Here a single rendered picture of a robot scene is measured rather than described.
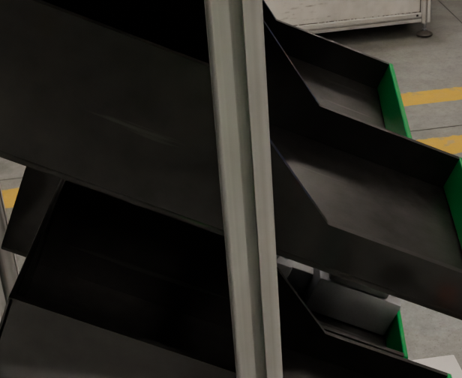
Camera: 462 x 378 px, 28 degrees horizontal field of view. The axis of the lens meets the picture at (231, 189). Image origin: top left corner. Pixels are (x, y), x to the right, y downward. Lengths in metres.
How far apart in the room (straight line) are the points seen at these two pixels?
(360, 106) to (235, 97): 0.29
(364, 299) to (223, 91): 0.35
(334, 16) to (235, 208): 4.17
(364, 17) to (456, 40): 0.45
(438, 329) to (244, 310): 2.27
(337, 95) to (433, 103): 3.32
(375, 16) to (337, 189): 4.10
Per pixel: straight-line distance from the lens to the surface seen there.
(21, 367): 0.48
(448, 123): 3.79
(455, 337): 2.64
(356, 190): 0.51
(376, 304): 0.68
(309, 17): 4.51
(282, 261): 0.66
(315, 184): 0.49
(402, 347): 0.66
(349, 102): 0.64
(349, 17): 4.56
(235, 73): 0.36
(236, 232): 0.38
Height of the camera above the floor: 1.63
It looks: 29 degrees down
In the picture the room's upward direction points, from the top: 5 degrees counter-clockwise
